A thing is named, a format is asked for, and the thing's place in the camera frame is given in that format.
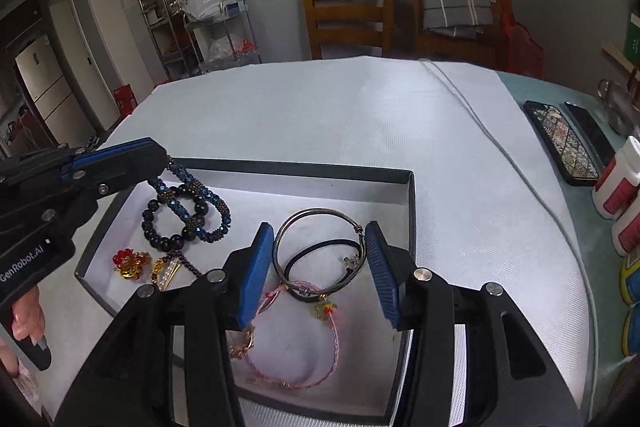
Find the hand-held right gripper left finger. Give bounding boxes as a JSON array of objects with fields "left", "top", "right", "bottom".
[{"left": 52, "top": 222, "right": 276, "bottom": 427}]

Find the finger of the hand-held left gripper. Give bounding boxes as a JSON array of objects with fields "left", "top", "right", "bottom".
[
  {"left": 0, "top": 156, "right": 169, "bottom": 239},
  {"left": 0, "top": 137, "right": 169, "bottom": 185}
]

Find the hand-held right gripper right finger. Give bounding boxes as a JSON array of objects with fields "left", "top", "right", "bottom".
[{"left": 364, "top": 221, "right": 588, "bottom": 427}]

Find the dark red bead bracelet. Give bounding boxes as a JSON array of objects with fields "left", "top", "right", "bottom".
[{"left": 165, "top": 249, "right": 206, "bottom": 280}]

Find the grey cardboard box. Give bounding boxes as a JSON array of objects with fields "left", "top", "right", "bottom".
[{"left": 74, "top": 154, "right": 418, "bottom": 425}]

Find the blue bead bracelet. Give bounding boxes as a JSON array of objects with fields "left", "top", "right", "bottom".
[{"left": 155, "top": 159, "right": 233, "bottom": 244}]

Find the pink cord bracelet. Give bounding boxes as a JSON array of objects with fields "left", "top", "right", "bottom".
[{"left": 227, "top": 279, "right": 343, "bottom": 390}]

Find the pearl hair clip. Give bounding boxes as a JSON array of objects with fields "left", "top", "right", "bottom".
[{"left": 150, "top": 257, "right": 183, "bottom": 292}]

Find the red bead gold chain jewelry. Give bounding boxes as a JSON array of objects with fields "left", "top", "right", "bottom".
[{"left": 112, "top": 248, "right": 152, "bottom": 280}]

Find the person's left hand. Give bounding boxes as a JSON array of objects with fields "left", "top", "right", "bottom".
[{"left": 10, "top": 284, "right": 50, "bottom": 355}]

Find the red box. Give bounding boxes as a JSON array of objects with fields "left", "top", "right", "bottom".
[{"left": 114, "top": 84, "right": 138, "bottom": 115}]

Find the white refrigerator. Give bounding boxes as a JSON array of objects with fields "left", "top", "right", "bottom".
[{"left": 15, "top": 34, "right": 76, "bottom": 148}]

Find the metal shelf rack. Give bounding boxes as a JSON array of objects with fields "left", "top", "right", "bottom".
[{"left": 137, "top": 0, "right": 201, "bottom": 82}]

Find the metal trolley rack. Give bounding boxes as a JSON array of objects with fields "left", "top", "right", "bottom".
[{"left": 185, "top": 0, "right": 262, "bottom": 78}]

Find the phone with patterned case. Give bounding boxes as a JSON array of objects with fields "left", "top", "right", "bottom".
[{"left": 523, "top": 101, "right": 600, "bottom": 188}]

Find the wooden chair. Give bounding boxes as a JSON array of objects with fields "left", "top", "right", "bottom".
[
  {"left": 301, "top": 0, "right": 396, "bottom": 60},
  {"left": 395, "top": 0, "right": 508, "bottom": 70}
]

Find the white bottle red label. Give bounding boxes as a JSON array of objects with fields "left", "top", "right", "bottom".
[
  {"left": 611, "top": 194, "right": 640, "bottom": 258},
  {"left": 592, "top": 139, "right": 640, "bottom": 220}
]

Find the black phone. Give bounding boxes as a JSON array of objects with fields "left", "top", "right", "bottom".
[{"left": 564, "top": 102, "right": 616, "bottom": 168}]

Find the red bag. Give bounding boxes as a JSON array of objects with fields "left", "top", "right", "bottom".
[{"left": 495, "top": 0, "right": 546, "bottom": 80}]

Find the grey plaid cushion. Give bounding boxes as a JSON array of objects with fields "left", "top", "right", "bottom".
[{"left": 419, "top": 0, "right": 498, "bottom": 38}]

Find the silver metal object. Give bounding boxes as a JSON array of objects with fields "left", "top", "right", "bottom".
[{"left": 595, "top": 79, "right": 638, "bottom": 135}]

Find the wooden window shelf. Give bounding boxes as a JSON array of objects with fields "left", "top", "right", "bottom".
[{"left": 602, "top": 44, "right": 640, "bottom": 74}]

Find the green box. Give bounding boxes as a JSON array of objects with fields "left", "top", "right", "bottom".
[{"left": 622, "top": 12, "right": 640, "bottom": 62}]

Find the black bead bracelet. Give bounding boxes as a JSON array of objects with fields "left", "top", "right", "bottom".
[{"left": 141, "top": 187, "right": 208, "bottom": 253}]

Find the black hair tie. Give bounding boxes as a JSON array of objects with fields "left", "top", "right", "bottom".
[{"left": 285, "top": 239, "right": 363, "bottom": 303}]

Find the grey cable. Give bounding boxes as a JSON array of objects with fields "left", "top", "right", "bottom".
[{"left": 420, "top": 59, "right": 598, "bottom": 343}]

